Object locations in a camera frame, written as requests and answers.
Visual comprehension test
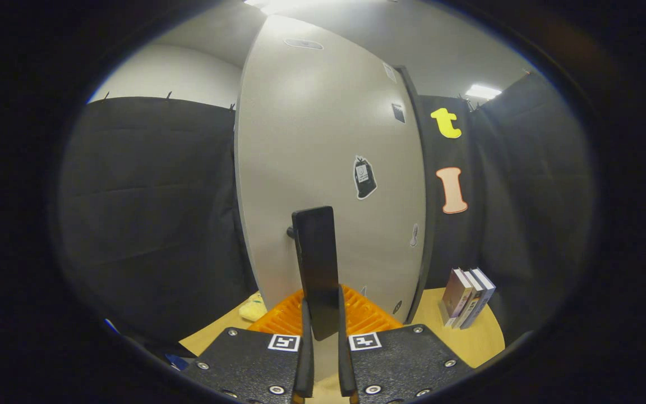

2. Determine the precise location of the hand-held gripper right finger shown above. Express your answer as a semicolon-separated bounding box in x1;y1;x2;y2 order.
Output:
336;283;474;404

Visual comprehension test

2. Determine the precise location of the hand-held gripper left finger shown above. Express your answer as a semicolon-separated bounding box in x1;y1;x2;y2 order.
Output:
180;288;316;404

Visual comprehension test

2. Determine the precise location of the black door handle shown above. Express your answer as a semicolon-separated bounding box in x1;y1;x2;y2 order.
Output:
287;206;340;342

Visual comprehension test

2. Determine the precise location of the beige cabinet door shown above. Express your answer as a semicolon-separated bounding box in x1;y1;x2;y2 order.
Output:
234;14;427;385

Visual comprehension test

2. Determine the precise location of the yellow plush toy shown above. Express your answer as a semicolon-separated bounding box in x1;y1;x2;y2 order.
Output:
238;292;269;323

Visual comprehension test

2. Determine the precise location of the white book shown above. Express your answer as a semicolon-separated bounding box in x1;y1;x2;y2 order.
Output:
452;269;486;329

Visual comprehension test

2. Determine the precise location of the dark grey cabinet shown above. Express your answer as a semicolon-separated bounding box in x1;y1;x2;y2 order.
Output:
393;65;440;325

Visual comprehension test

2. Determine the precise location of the black backdrop cloth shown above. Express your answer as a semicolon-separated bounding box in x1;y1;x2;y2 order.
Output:
57;70;596;348

